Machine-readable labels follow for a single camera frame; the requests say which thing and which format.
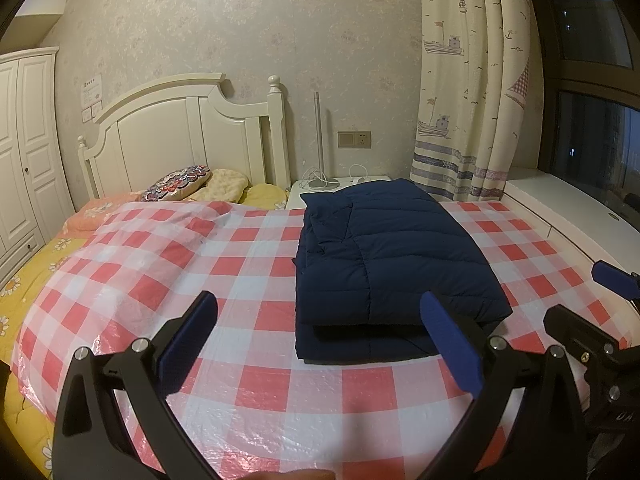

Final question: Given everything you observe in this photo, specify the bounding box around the dark window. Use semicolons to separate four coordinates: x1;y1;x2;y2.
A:
530;0;640;206

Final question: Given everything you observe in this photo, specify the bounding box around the person's left hand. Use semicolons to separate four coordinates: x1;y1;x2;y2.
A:
240;469;336;480

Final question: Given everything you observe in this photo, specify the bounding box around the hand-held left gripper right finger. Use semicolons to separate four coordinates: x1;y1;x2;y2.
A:
419;290;588;480

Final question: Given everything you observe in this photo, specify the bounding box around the white wardrobe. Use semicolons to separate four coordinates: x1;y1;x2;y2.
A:
0;46;76;276

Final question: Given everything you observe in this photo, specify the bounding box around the white wooden headboard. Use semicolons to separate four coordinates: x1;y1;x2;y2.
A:
76;73;292;203

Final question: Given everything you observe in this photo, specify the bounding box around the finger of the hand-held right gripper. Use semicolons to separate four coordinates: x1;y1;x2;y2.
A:
543;305;630;366
591;260;640;306

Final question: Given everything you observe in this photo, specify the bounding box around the white pole desk lamp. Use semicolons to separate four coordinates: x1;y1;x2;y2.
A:
299;91;342;192

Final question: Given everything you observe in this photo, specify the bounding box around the patterned floral pillow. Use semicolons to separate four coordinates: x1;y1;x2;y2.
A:
140;165;213;203

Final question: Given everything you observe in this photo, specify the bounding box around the yellow floral quilt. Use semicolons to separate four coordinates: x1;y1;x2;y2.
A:
0;192;146;480

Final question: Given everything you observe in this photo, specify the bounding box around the white nightstand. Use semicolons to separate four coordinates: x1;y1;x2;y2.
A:
286;175;392;211

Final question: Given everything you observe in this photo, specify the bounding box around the cream pillow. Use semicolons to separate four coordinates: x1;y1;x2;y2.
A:
190;169;249;203

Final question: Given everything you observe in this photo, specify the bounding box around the yellow pillow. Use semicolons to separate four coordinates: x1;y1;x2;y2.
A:
241;183;290;211

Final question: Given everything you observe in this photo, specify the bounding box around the white paper wall notice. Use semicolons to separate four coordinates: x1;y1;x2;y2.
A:
80;75;103;107

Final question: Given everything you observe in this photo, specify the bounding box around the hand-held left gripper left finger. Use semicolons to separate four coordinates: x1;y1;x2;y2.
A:
52;290;221;480

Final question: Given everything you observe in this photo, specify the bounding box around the red white checkered plastic sheet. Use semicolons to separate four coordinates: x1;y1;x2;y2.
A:
10;199;631;480

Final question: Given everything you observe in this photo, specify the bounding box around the white window seat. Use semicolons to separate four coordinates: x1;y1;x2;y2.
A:
500;167;640;301

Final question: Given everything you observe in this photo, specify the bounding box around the gold wall socket panel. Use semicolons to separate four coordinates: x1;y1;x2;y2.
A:
337;130;372;150

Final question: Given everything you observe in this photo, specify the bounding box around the navy blue puffer jacket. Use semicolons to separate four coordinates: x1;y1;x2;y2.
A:
291;178;513;363

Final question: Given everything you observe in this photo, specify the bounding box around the boat print curtain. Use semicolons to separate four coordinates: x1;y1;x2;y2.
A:
410;0;532;203

